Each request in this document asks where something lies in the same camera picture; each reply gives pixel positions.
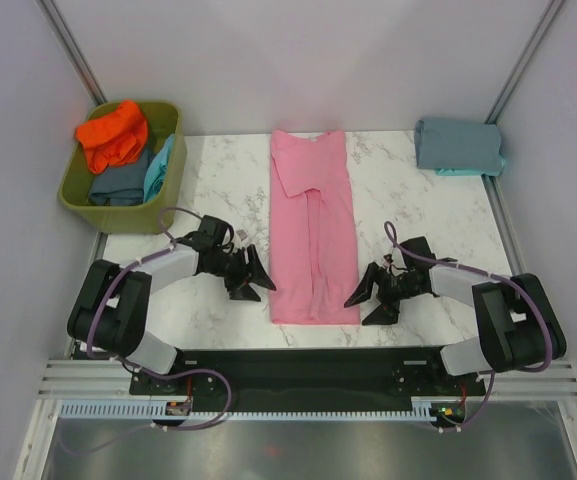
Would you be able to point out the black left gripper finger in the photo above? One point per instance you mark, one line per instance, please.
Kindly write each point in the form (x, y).
(244, 293)
(256, 272)

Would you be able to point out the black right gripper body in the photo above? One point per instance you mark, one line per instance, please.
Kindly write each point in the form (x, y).
(393, 289)

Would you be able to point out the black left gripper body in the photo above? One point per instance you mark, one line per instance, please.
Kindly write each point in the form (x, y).
(231, 267)

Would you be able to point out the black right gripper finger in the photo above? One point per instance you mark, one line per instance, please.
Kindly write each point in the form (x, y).
(364, 290)
(383, 315)

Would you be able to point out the pink t shirt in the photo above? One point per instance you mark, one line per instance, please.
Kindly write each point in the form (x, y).
(313, 251)

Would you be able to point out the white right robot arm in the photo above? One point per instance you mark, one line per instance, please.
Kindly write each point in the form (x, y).
(517, 329)

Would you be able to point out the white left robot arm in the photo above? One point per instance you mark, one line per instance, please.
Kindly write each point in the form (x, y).
(110, 312)

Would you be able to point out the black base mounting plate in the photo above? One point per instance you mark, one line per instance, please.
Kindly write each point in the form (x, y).
(211, 389)

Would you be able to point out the olive green plastic bin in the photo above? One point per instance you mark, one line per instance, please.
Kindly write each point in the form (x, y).
(164, 120)

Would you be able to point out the teal t shirt in bin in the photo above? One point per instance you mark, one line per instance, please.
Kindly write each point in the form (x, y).
(157, 169)

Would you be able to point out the dark blue t shirt in bin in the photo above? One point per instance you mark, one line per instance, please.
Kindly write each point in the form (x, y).
(121, 185)

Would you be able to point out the folded grey blue t shirt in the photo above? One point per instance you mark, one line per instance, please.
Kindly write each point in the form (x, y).
(456, 144)

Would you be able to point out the orange t shirt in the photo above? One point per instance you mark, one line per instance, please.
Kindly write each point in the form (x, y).
(115, 139)

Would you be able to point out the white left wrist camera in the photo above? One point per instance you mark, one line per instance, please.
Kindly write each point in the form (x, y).
(242, 237)

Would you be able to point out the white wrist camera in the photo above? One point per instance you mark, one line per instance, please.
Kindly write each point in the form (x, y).
(242, 237)
(387, 263)

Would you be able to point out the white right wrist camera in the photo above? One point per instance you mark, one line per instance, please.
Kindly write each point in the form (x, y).
(387, 263)

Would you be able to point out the light blue cable duct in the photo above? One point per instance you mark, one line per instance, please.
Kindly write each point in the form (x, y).
(167, 410)

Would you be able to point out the aluminium frame rail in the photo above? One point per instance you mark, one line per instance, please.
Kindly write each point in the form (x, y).
(87, 379)

